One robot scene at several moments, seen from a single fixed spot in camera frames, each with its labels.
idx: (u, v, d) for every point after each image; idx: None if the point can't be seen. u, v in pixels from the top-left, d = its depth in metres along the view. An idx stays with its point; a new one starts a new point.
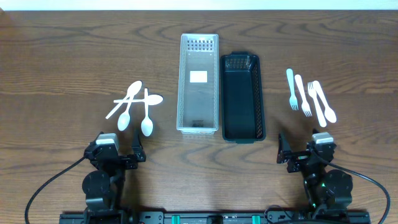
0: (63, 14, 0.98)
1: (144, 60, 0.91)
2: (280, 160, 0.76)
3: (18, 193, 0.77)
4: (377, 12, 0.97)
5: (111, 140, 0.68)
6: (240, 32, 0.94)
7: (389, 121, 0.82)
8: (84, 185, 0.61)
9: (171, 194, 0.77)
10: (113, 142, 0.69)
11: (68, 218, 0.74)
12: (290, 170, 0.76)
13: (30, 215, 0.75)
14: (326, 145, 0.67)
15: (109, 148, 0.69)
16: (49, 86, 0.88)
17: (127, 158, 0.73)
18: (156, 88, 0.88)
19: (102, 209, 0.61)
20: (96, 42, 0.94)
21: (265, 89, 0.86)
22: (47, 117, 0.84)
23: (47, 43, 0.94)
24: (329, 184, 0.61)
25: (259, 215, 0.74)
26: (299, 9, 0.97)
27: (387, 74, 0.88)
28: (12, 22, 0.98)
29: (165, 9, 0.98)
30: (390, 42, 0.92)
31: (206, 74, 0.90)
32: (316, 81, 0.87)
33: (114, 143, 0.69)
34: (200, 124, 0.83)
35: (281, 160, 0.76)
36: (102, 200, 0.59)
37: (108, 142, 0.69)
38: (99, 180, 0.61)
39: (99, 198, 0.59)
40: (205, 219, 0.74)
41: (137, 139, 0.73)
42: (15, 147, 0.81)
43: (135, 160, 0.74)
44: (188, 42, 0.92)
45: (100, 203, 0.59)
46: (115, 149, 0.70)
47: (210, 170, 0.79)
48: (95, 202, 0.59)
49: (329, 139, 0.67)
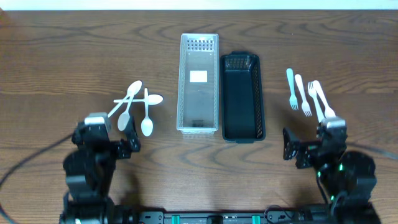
0: (62, 14, 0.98)
1: (144, 60, 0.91)
2: (287, 157, 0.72)
3: (18, 193, 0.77)
4: (377, 12, 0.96)
5: (101, 119, 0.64)
6: (240, 32, 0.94)
7: (390, 121, 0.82)
8: (66, 161, 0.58)
9: (171, 194, 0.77)
10: (103, 122, 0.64)
11: None
12: (300, 164, 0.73)
13: (30, 215, 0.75)
14: (339, 129, 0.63)
15: (97, 128, 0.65)
16: (48, 86, 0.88)
17: (120, 145, 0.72)
18: (156, 88, 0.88)
19: (85, 192, 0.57)
20: (96, 42, 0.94)
21: (265, 89, 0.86)
22: (47, 117, 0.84)
23: (47, 43, 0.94)
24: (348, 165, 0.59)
25: (259, 215, 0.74)
26: (299, 9, 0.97)
27: (387, 74, 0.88)
28: (11, 22, 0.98)
29: (165, 9, 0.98)
30: (390, 42, 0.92)
31: (206, 74, 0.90)
32: (316, 81, 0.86)
33: (104, 124, 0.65)
34: (200, 124, 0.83)
35: (289, 155, 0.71)
36: (85, 180, 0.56)
37: (97, 122, 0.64)
38: (84, 159, 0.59)
39: (81, 176, 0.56)
40: (205, 219, 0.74)
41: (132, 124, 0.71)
42: (15, 147, 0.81)
43: (129, 147, 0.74)
44: (188, 42, 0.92)
45: (83, 183, 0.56)
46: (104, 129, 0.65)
47: (210, 170, 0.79)
48: (75, 182, 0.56)
49: (341, 122, 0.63)
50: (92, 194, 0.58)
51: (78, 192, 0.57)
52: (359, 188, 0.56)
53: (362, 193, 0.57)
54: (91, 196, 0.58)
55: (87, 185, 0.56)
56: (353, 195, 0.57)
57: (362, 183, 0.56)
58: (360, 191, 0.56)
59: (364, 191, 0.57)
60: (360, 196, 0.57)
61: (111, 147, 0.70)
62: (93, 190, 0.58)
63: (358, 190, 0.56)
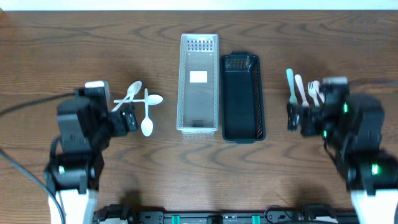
0: (63, 14, 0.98)
1: (144, 60, 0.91)
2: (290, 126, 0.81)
3: (18, 193, 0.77)
4: (377, 12, 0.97)
5: (101, 84, 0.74)
6: (240, 32, 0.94)
7: (390, 121, 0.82)
8: (62, 102, 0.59)
9: (171, 194, 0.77)
10: (102, 86, 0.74)
11: None
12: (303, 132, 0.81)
13: (30, 215, 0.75)
14: None
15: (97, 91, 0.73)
16: (48, 86, 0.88)
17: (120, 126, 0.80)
18: (156, 88, 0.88)
19: (74, 138, 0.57)
20: (96, 42, 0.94)
21: (265, 89, 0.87)
22: (47, 117, 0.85)
23: (48, 43, 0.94)
24: (355, 109, 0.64)
25: (259, 215, 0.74)
26: (299, 9, 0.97)
27: (387, 74, 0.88)
28: (11, 22, 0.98)
29: (165, 9, 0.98)
30: (390, 42, 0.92)
31: (206, 74, 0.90)
32: (316, 81, 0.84)
33: (102, 87, 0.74)
34: (200, 124, 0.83)
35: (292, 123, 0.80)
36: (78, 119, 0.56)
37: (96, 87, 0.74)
38: (78, 102, 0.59)
39: (73, 114, 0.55)
40: (205, 219, 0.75)
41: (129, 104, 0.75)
42: (15, 147, 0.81)
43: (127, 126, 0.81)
44: (188, 42, 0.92)
45: (74, 122, 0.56)
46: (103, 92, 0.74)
47: (210, 170, 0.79)
48: (66, 121, 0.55)
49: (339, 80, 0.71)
50: (83, 143, 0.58)
51: (67, 137, 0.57)
52: (370, 127, 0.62)
53: (369, 132, 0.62)
54: (79, 145, 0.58)
55: (79, 131, 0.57)
56: (361, 135, 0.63)
57: (369, 122, 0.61)
58: (369, 129, 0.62)
59: (370, 129, 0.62)
60: (369, 137, 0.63)
61: (102, 108, 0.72)
62: (84, 138, 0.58)
63: (367, 130, 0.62)
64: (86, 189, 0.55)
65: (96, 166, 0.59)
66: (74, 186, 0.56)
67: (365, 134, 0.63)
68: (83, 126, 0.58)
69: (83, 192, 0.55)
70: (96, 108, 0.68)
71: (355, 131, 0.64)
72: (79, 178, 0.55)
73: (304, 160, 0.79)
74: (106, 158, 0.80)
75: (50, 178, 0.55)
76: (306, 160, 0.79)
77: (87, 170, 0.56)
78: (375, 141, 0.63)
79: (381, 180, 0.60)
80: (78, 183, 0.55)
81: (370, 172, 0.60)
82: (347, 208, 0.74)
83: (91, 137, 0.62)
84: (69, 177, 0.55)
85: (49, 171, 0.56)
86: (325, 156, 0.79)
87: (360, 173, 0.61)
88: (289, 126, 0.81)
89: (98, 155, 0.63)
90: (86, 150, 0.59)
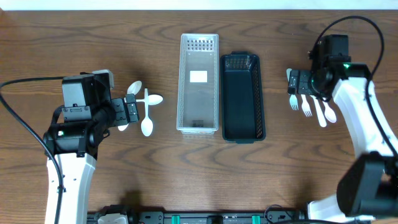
0: (62, 14, 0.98)
1: (144, 60, 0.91)
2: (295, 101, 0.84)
3: (18, 193, 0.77)
4: (378, 12, 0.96)
5: (105, 71, 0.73)
6: (240, 32, 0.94)
7: (389, 120, 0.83)
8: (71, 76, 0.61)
9: (171, 194, 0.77)
10: (106, 71, 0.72)
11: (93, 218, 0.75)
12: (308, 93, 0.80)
13: (31, 215, 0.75)
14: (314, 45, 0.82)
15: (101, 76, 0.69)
16: (48, 86, 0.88)
17: (122, 116, 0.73)
18: (156, 88, 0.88)
19: (76, 106, 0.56)
20: (96, 42, 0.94)
21: (265, 89, 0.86)
22: (47, 117, 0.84)
23: (47, 43, 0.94)
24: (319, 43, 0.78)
25: (259, 215, 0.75)
26: (299, 8, 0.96)
27: (387, 74, 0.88)
28: (10, 22, 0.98)
29: (165, 9, 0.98)
30: (391, 42, 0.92)
31: (206, 74, 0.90)
32: None
33: (107, 73, 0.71)
34: (200, 124, 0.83)
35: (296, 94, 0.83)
36: (81, 86, 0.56)
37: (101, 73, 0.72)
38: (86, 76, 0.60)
39: (77, 83, 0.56)
40: (205, 219, 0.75)
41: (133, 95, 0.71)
42: (14, 147, 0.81)
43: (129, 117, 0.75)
44: (188, 42, 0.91)
45: (78, 89, 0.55)
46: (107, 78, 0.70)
47: (210, 170, 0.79)
48: (71, 86, 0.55)
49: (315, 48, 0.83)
50: (84, 109, 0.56)
51: (69, 104, 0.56)
52: (335, 49, 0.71)
53: (339, 52, 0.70)
54: (79, 113, 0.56)
55: (81, 97, 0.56)
56: (333, 53, 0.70)
57: (339, 43, 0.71)
58: (337, 51, 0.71)
59: (339, 50, 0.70)
60: (339, 55, 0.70)
61: (110, 89, 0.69)
62: (86, 105, 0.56)
63: (336, 51, 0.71)
64: (84, 152, 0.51)
65: (96, 133, 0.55)
66: (73, 150, 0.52)
67: (334, 54, 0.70)
68: (87, 95, 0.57)
69: (81, 155, 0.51)
70: (104, 86, 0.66)
71: (325, 52, 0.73)
72: (78, 140, 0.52)
73: (304, 160, 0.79)
74: (106, 158, 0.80)
75: (49, 141, 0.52)
76: (307, 160, 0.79)
77: (86, 135, 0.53)
78: (347, 58, 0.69)
79: (349, 76, 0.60)
80: (78, 147, 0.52)
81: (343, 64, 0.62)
82: None
83: (94, 109, 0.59)
84: (68, 140, 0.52)
85: (49, 134, 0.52)
86: (326, 156, 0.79)
87: (337, 70, 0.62)
88: (289, 91, 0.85)
89: (102, 125, 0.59)
90: (87, 117, 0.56)
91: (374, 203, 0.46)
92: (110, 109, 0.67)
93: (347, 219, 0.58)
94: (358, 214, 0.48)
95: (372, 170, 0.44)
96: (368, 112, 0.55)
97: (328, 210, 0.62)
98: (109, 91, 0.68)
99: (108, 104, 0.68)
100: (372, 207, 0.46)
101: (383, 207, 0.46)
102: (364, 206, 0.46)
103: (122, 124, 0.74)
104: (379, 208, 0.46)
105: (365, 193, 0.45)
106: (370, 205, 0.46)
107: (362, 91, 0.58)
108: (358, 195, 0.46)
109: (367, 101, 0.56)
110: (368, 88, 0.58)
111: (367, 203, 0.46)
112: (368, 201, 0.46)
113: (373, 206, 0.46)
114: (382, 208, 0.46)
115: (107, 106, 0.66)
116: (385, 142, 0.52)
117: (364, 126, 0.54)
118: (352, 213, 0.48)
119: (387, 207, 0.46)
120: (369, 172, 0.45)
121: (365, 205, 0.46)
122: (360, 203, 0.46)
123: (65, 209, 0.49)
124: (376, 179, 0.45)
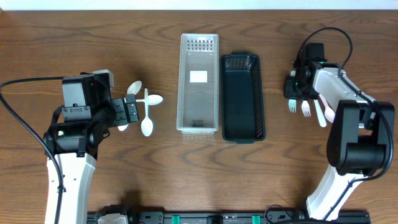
0: (61, 14, 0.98)
1: (143, 60, 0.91)
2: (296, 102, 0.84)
3: (18, 193, 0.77)
4: (378, 12, 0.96)
5: (104, 71, 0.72)
6: (240, 32, 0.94)
7: None
8: (71, 77, 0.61)
9: (171, 194, 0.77)
10: (106, 71, 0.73)
11: (93, 219, 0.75)
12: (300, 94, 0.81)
13: (32, 215, 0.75)
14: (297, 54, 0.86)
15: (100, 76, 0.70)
16: (48, 86, 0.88)
17: (122, 116, 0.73)
18: (156, 88, 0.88)
19: (76, 106, 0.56)
20: (96, 42, 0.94)
21: (265, 89, 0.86)
22: (47, 117, 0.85)
23: (46, 43, 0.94)
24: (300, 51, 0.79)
25: (259, 215, 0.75)
26: (299, 9, 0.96)
27: (387, 74, 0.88)
28: (10, 22, 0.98)
29: (164, 9, 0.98)
30: (391, 42, 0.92)
31: (206, 74, 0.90)
32: None
33: (107, 73, 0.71)
34: (200, 124, 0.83)
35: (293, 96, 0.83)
36: (81, 87, 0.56)
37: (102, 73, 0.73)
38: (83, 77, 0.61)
39: (76, 83, 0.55)
40: (205, 219, 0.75)
41: (133, 95, 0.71)
42: (13, 147, 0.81)
43: (129, 118, 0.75)
44: (188, 42, 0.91)
45: (78, 91, 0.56)
46: (107, 78, 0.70)
47: (210, 170, 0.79)
48: (70, 89, 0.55)
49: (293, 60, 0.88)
50: (84, 109, 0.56)
51: (69, 106, 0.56)
52: (313, 52, 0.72)
53: (317, 55, 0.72)
54: (80, 113, 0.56)
55: (81, 98, 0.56)
56: (311, 56, 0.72)
57: (317, 48, 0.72)
58: (316, 55, 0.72)
59: (318, 54, 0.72)
60: (317, 58, 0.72)
61: (110, 89, 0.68)
62: (86, 105, 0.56)
63: (314, 55, 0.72)
64: (84, 152, 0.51)
65: (96, 133, 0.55)
66: (73, 150, 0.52)
67: (313, 58, 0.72)
68: (87, 96, 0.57)
69: (81, 155, 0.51)
70: (104, 86, 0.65)
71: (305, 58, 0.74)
72: (78, 140, 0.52)
73: (304, 160, 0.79)
74: (106, 158, 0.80)
75: (50, 141, 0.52)
76: (307, 160, 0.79)
77: (86, 135, 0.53)
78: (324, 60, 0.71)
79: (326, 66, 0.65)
80: (77, 147, 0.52)
81: (318, 63, 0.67)
82: (346, 208, 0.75)
83: (94, 109, 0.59)
84: (68, 140, 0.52)
85: (49, 134, 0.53)
86: (325, 156, 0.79)
87: (313, 68, 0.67)
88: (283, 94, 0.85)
89: (102, 126, 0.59)
90: (87, 117, 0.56)
91: (358, 150, 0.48)
92: (111, 110, 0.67)
93: (343, 187, 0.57)
94: (345, 166, 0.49)
95: (350, 114, 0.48)
96: (341, 82, 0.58)
97: (324, 189, 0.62)
98: (109, 91, 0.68)
99: (107, 104, 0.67)
100: (357, 155, 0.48)
101: (367, 155, 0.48)
102: (350, 154, 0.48)
103: (122, 124, 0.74)
104: (364, 155, 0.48)
105: (348, 137, 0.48)
106: (356, 152, 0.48)
107: (334, 71, 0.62)
108: (342, 140, 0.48)
109: (339, 75, 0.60)
110: (339, 69, 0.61)
111: (352, 150, 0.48)
112: (352, 148, 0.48)
113: (357, 153, 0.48)
114: (365, 155, 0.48)
115: (107, 106, 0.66)
116: (359, 97, 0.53)
117: (338, 90, 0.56)
118: (340, 164, 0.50)
119: (371, 155, 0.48)
120: (349, 116, 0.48)
121: (351, 152, 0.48)
122: (346, 150, 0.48)
123: (65, 208, 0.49)
124: (356, 122, 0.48)
